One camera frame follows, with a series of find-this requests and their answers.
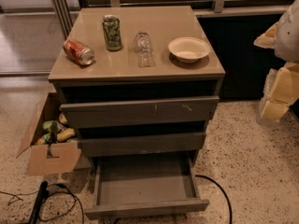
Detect thin black left cable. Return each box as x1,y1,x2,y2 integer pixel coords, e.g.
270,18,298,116
0,183,85,224

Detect red crushed soda can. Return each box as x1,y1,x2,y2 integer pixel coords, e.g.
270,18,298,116
63,39,94,65

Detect grey middle drawer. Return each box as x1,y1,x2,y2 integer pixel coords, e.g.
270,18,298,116
78,132,206,157

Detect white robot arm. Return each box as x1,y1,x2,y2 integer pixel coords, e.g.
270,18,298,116
253,0,299,125

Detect grey drawer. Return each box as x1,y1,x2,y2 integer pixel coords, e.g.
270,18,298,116
85,153,209,219
61,96,219,128
78,132,206,157

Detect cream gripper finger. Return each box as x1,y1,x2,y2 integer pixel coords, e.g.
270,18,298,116
256,98,289,126

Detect grey top drawer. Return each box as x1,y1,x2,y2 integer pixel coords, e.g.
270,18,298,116
61,96,219,128

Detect brown cardboard box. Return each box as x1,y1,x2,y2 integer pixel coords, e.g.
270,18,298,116
17,92,91,175

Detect grey bottom drawer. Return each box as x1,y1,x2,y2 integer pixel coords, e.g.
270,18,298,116
85,153,209,219

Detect green drink can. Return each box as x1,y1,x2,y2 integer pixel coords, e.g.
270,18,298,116
102,15,122,51

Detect white paper bowl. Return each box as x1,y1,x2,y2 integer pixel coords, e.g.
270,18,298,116
168,37,210,63

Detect grey drawer cabinet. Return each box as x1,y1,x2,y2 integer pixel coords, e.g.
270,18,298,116
47,5,226,161

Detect green snack bag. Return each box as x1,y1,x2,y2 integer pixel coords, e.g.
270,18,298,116
42,120,65,133

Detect black bar on floor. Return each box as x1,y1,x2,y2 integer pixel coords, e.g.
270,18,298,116
28,181,49,224

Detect yellow snack bag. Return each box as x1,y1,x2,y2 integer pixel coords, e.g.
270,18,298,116
56,128,76,143

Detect clear plastic bottle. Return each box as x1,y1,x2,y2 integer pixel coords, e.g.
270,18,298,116
135,32,155,67

